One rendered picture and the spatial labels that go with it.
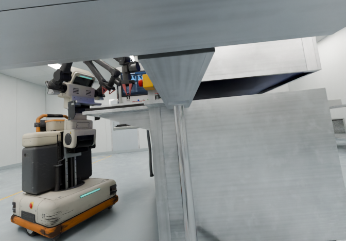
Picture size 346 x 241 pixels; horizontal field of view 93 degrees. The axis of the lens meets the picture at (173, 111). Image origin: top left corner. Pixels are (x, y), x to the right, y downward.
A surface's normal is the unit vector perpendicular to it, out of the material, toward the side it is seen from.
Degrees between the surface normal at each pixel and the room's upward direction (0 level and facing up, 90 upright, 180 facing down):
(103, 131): 90
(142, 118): 90
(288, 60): 90
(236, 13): 180
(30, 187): 90
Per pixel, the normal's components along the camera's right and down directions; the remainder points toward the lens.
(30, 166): -0.47, -0.05
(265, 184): -0.04, -0.11
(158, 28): 0.09, 0.99
